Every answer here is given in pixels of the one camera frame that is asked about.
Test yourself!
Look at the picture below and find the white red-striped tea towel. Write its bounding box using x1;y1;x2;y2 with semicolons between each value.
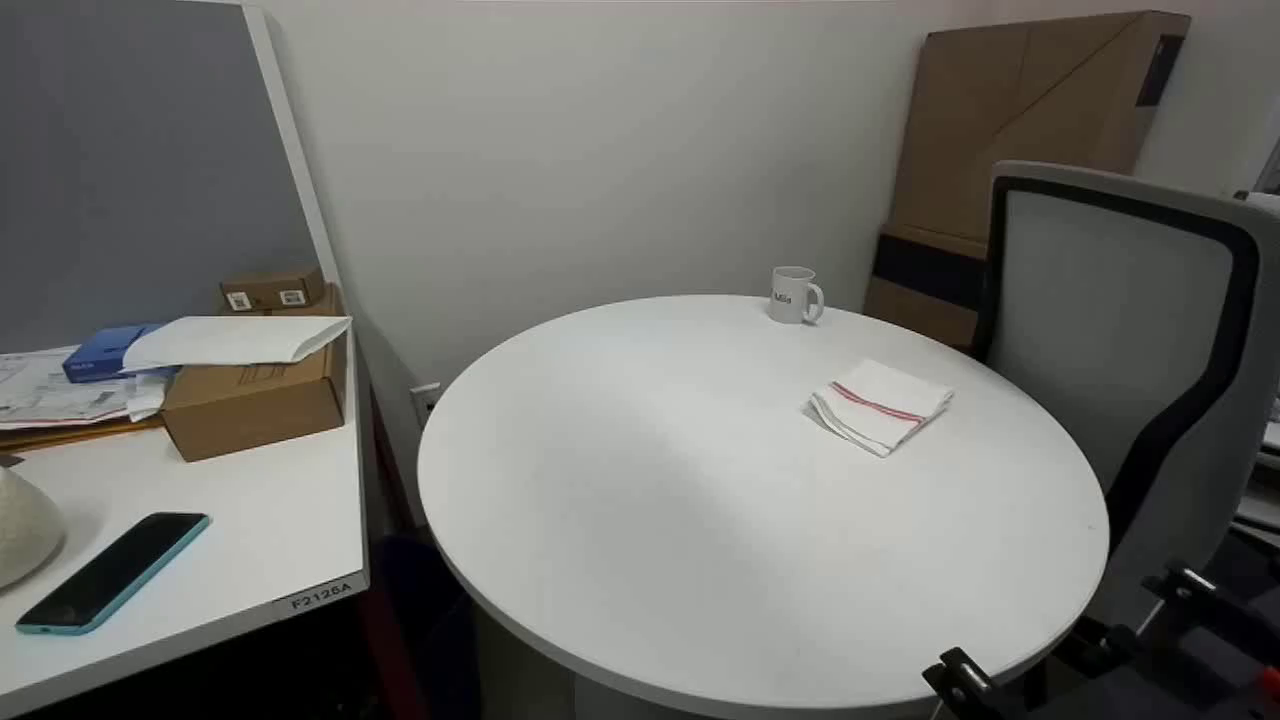
810;362;952;458

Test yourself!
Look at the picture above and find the grey mesh office chair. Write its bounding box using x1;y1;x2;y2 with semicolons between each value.
978;161;1280;625

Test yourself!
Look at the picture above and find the white ceramic mug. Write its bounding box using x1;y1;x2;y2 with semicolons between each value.
767;264;823;325

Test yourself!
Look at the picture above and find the small cardboard box behind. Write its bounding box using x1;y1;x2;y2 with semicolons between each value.
221;270;342;317

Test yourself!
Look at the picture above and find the brown cardboard box on desk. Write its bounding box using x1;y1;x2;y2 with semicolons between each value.
159;347;343;459

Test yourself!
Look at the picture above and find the white envelope paper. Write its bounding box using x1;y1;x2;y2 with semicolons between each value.
126;317;349;374

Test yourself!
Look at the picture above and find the large flat cardboard box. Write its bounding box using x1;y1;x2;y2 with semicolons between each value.
865;11;1193;347

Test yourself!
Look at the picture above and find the grey partition panel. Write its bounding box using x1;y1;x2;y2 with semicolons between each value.
0;0;328;347

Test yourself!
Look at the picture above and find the blue box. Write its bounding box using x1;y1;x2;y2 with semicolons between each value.
64;325;148;384

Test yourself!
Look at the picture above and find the blue-cased smartphone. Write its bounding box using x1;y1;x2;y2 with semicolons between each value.
18;512;207;635

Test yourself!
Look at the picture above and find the stack of papers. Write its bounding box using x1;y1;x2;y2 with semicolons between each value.
0;347;170;432

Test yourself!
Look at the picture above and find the beige rounded object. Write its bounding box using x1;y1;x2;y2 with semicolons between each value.
0;469;67;593

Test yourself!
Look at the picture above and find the black clamp mount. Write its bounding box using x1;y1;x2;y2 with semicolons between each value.
925;564;1280;720

